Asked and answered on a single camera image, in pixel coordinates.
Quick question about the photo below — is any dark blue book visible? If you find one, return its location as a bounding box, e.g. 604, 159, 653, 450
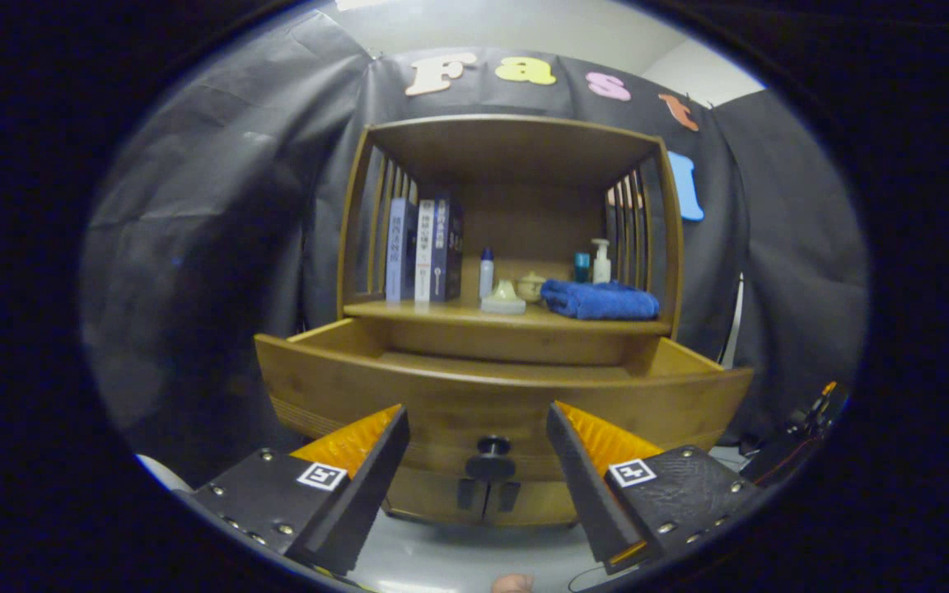
431, 195, 465, 302

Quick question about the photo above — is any black and orange clamp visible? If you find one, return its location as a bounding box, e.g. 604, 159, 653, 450
783, 381, 842, 446

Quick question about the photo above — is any wooden countertop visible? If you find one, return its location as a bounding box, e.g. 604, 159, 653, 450
343, 295, 673, 337

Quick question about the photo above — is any pale green soap dish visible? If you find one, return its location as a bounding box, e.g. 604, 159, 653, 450
480, 279, 527, 315

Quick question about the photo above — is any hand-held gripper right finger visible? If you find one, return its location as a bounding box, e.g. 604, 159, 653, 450
545, 400, 761, 576

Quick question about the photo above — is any blue towel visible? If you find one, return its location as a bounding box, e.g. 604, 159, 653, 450
540, 279, 661, 321

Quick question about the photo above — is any wooden drawer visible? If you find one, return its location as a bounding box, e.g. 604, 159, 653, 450
254, 317, 754, 483

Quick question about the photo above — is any wooden cabinet door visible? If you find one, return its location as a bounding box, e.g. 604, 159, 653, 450
384, 486, 488, 525
487, 482, 578, 528

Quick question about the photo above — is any wooden cabinet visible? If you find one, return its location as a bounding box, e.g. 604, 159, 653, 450
336, 114, 685, 528

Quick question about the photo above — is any white spine book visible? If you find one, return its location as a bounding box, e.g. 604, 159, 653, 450
414, 199, 436, 304

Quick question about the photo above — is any light blue book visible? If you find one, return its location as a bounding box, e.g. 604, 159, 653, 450
386, 198, 418, 303

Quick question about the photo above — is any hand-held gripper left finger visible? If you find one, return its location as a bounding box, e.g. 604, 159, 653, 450
185, 403, 411, 577

